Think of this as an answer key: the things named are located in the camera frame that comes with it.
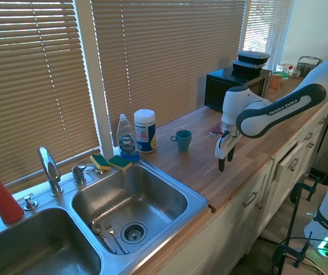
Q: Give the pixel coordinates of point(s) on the teal ceramic mug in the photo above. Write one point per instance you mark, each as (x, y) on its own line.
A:
(184, 141)

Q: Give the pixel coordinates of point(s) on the white kitchen cabinet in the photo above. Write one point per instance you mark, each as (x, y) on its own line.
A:
(238, 229)

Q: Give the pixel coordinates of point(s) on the chrome side sprayer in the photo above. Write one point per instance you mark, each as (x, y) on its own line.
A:
(79, 173)

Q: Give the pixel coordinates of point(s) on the metal sink drain strainer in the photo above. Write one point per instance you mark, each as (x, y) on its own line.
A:
(134, 232)

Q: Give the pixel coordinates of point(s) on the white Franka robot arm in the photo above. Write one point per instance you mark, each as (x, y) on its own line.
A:
(281, 111)

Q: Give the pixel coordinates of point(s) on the metal spoon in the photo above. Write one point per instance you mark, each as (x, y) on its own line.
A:
(99, 230)

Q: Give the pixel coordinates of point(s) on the yellow green sponge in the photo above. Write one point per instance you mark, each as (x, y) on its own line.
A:
(100, 162)
(120, 162)

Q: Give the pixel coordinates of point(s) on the metal fork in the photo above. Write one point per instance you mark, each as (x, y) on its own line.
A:
(115, 235)

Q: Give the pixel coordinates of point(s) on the small maroon object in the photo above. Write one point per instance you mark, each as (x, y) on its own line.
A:
(216, 131)

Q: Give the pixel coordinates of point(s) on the stainless steel double sink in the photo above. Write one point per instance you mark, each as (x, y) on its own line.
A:
(140, 200)

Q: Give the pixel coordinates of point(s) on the chrome kitchen faucet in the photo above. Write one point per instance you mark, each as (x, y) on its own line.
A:
(50, 169)

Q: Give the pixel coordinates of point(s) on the black plastic food container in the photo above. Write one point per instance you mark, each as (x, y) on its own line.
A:
(246, 68)
(253, 56)

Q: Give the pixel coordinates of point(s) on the black microwave oven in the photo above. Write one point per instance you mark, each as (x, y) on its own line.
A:
(223, 88)

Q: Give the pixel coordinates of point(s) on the beige window blind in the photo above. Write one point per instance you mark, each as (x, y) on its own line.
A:
(32, 86)
(169, 57)

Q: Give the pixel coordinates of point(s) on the orange carton box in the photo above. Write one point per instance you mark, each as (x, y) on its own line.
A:
(275, 81)

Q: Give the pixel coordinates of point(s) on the narrow white window blind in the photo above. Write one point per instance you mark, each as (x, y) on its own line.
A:
(266, 28)

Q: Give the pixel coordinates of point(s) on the clear Dawn dish soap bottle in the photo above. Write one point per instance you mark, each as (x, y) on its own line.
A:
(127, 140)

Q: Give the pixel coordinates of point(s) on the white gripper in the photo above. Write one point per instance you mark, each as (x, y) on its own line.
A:
(223, 147)

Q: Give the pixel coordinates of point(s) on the black bar clamp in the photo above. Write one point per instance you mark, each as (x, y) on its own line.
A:
(291, 252)
(306, 190)

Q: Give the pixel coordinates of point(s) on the red spray bottle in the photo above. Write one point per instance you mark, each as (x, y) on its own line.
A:
(4, 200)

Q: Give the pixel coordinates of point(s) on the Lysol wipes canister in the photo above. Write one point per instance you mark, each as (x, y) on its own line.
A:
(145, 131)

